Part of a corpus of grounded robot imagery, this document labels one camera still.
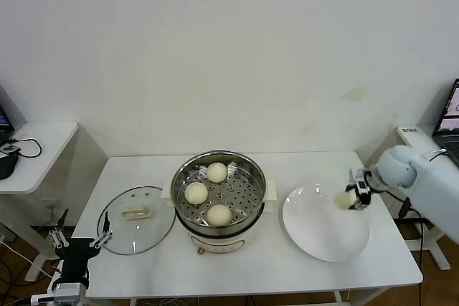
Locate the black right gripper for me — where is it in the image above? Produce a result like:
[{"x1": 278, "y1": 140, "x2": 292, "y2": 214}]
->
[{"x1": 345, "y1": 178, "x2": 376, "y2": 212}]

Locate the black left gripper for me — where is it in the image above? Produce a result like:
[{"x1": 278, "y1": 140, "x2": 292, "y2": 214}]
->
[{"x1": 46, "y1": 209, "x2": 115, "y2": 282}]

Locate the white steamed baozi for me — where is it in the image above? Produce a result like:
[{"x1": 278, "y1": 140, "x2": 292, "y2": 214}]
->
[
  {"x1": 207, "y1": 204, "x2": 233, "y2": 227},
  {"x1": 184, "y1": 182, "x2": 209, "y2": 206},
  {"x1": 206, "y1": 162, "x2": 229, "y2": 183},
  {"x1": 333, "y1": 191, "x2": 356, "y2": 211}
]

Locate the round glass pot lid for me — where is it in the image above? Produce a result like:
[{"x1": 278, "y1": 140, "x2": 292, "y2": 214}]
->
[{"x1": 97, "y1": 186, "x2": 176, "y2": 256}]

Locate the stainless steel steamer basket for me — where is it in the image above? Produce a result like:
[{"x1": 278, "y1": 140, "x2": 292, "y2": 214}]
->
[{"x1": 171, "y1": 150, "x2": 268, "y2": 237}]

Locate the white round plate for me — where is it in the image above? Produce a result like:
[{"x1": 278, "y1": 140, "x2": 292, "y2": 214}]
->
[{"x1": 282, "y1": 183, "x2": 372, "y2": 263}]

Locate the white side table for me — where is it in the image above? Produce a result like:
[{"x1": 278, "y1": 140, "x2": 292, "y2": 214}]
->
[
  {"x1": 396, "y1": 125, "x2": 459, "y2": 273},
  {"x1": 0, "y1": 121, "x2": 80, "y2": 282}
]

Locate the black computer mouse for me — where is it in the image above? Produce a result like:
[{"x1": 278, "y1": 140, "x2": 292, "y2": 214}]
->
[{"x1": 0, "y1": 153, "x2": 19, "y2": 181}]

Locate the black open laptop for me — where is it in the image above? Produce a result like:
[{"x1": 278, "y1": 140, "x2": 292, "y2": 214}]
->
[
  {"x1": 432, "y1": 78, "x2": 459, "y2": 169},
  {"x1": 0, "y1": 83, "x2": 16, "y2": 145}
]

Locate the cream electric cooker pot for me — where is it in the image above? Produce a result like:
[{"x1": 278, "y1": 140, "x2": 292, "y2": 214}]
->
[{"x1": 161, "y1": 178, "x2": 279, "y2": 257}]

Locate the black cable with adapter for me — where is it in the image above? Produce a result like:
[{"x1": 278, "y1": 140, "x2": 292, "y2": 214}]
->
[{"x1": 398, "y1": 148, "x2": 449, "y2": 274}]

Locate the thin black looped cable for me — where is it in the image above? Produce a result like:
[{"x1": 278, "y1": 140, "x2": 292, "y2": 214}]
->
[{"x1": 6, "y1": 137, "x2": 43, "y2": 159}]

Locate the white flat cable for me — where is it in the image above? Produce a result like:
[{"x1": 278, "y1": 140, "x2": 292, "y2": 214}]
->
[{"x1": 421, "y1": 148, "x2": 448, "y2": 163}]

